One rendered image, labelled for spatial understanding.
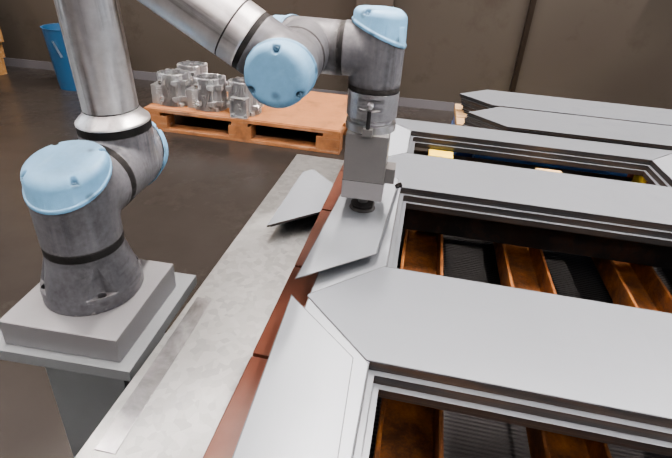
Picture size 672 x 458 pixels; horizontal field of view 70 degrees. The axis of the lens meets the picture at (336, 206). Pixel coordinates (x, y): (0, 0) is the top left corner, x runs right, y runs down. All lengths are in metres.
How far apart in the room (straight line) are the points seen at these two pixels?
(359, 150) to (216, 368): 0.39
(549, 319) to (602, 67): 4.13
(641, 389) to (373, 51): 0.50
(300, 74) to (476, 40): 3.94
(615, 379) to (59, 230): 0.72
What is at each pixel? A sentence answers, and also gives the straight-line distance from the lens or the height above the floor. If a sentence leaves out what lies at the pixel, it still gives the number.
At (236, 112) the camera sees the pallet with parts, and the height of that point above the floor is 0.20.
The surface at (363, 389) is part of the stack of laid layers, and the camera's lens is 0.52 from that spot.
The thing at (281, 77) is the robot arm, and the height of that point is 1.11.
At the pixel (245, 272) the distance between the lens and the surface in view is 0.95.
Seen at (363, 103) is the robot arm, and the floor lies 1.05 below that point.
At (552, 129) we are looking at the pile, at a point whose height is 0.85.
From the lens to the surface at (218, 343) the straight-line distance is 0.81.
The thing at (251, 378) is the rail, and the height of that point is 0.83.
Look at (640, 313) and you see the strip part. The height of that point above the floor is 0.85.
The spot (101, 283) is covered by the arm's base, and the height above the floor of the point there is 0.77.
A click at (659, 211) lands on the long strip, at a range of 1.06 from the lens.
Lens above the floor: 1.24
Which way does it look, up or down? 28 degrees down
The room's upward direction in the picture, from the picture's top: 4 degrees clockwise
